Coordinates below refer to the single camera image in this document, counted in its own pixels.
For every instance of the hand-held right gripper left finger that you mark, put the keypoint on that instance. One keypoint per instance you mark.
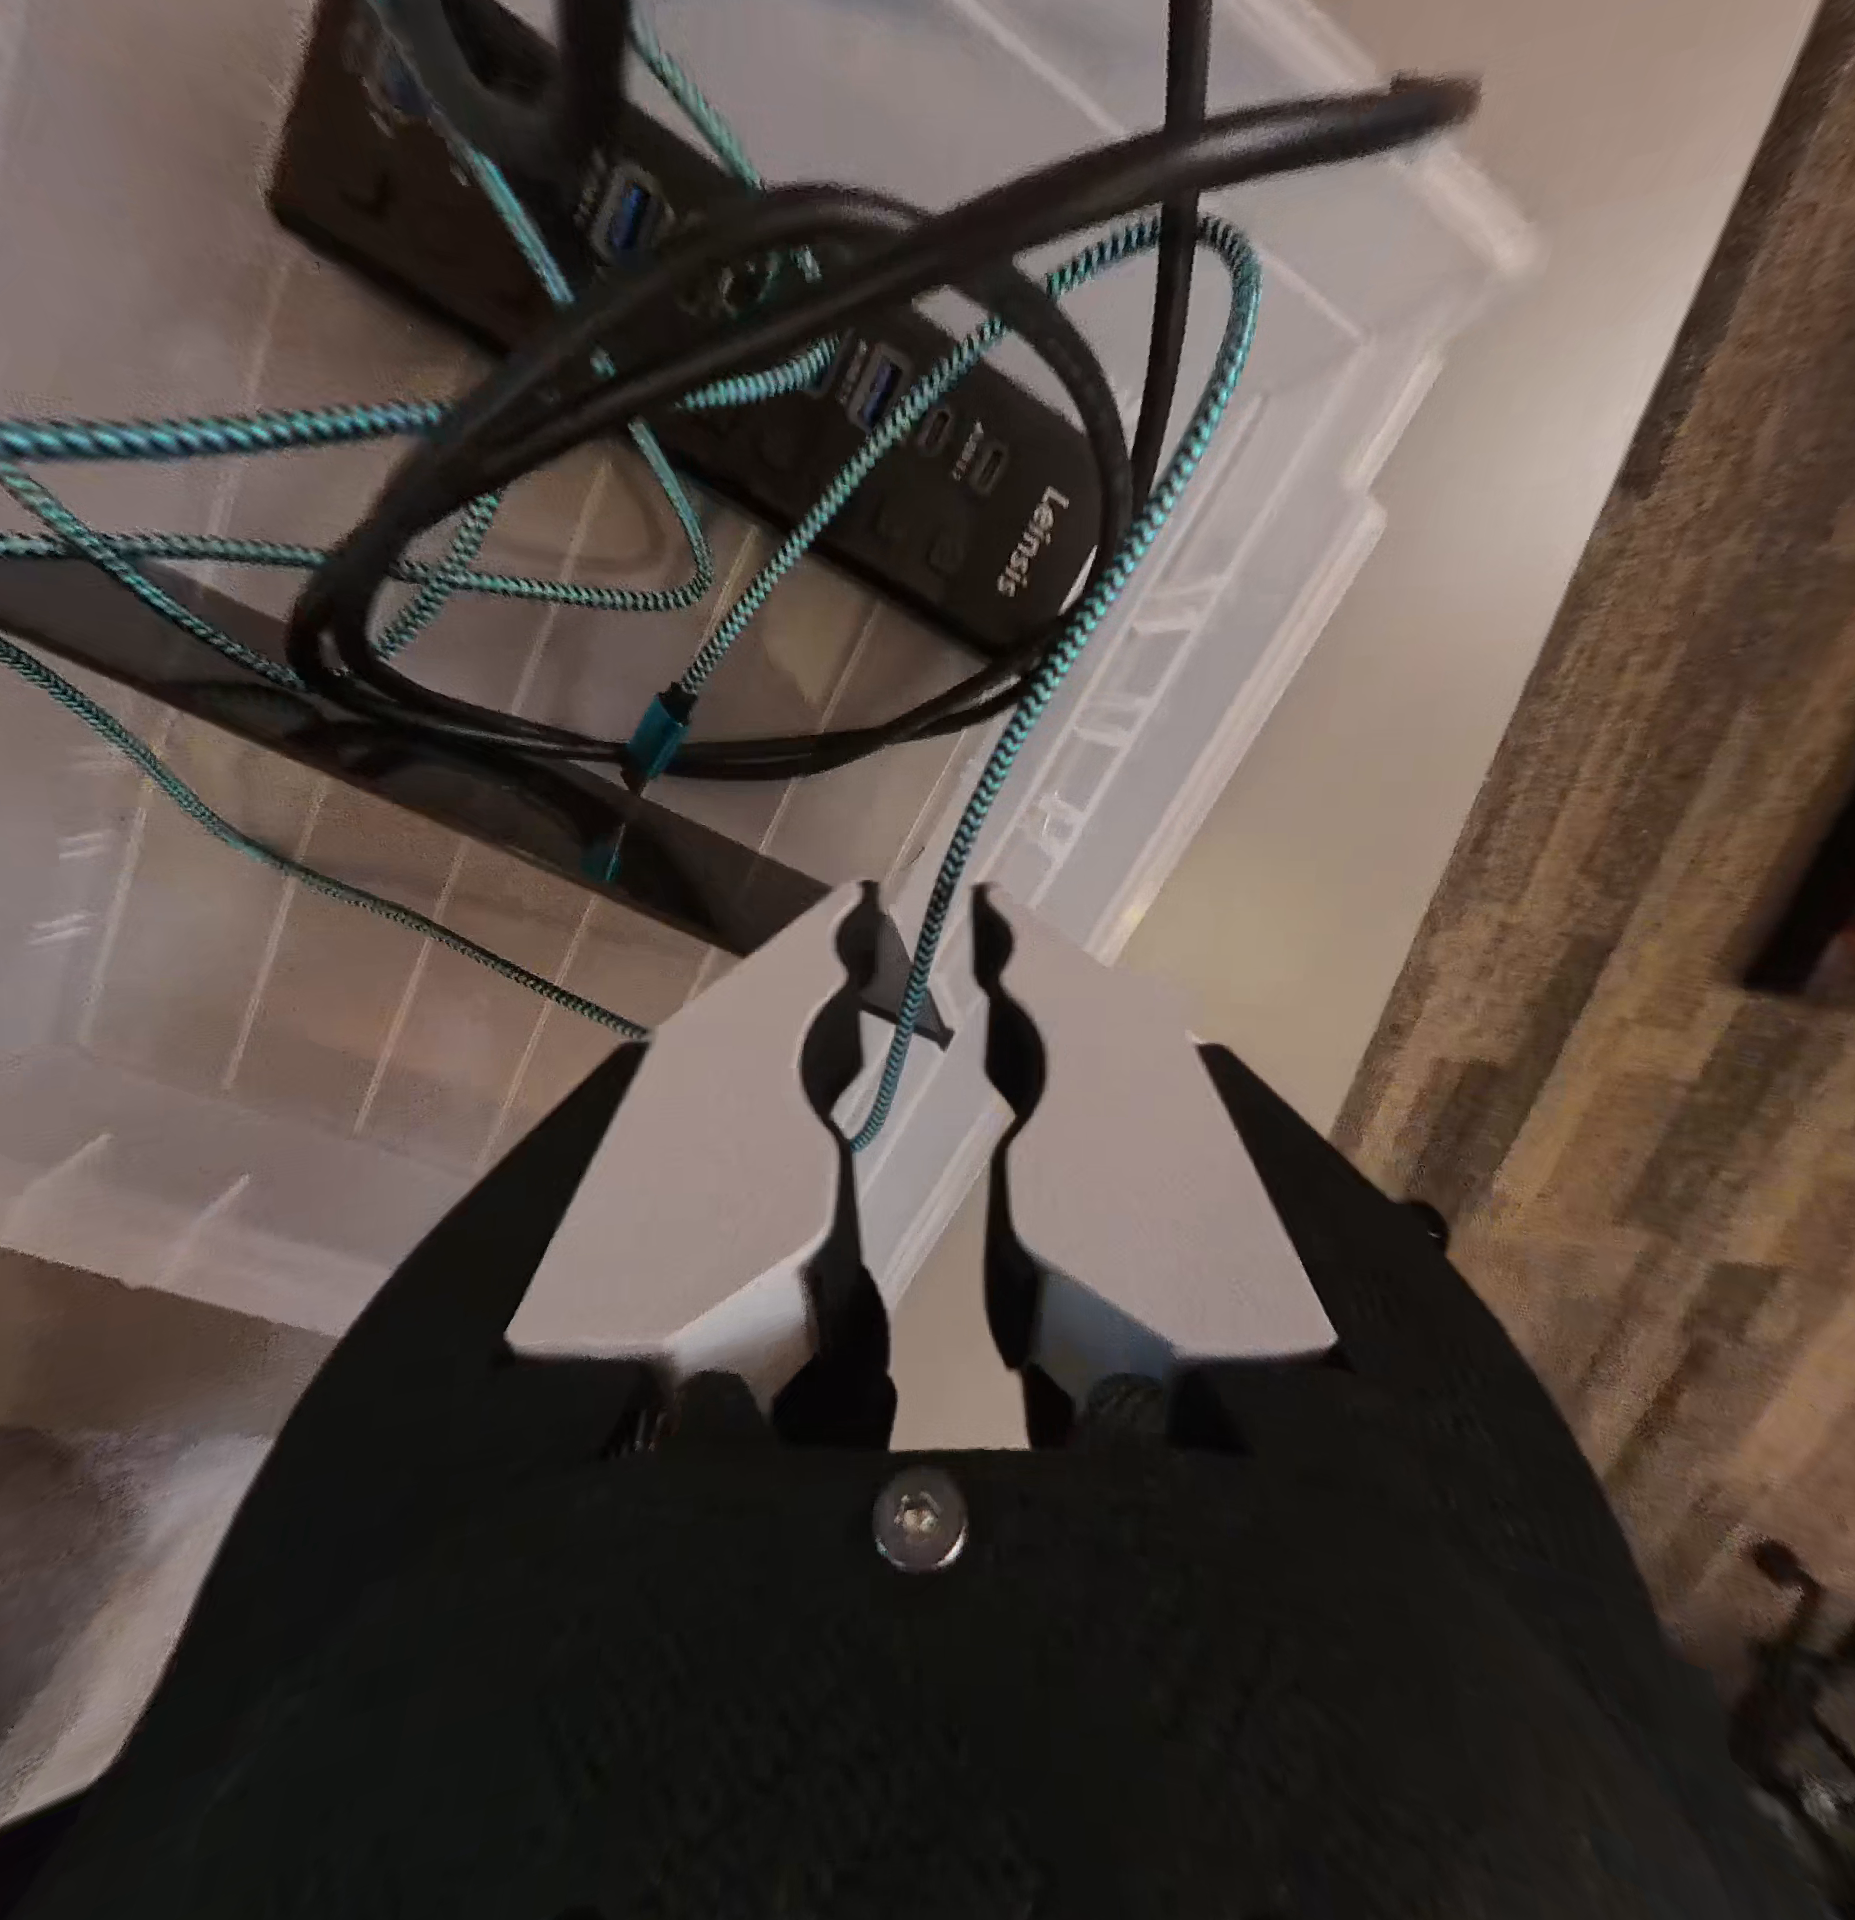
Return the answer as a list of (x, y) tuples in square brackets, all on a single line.
[(687, 1184)]

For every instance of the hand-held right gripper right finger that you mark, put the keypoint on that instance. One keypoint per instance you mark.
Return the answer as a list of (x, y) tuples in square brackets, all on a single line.
[(1167, 1184)]

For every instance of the clear plastic storage box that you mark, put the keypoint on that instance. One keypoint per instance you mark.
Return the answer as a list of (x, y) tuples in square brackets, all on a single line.
[(419, 1050)]

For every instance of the black usb hub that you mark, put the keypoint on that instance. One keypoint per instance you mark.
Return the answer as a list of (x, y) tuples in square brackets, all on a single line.
[(929, 525)]

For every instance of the black box divider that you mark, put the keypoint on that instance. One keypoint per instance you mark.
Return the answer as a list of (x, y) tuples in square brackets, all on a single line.
[(419, 766)]

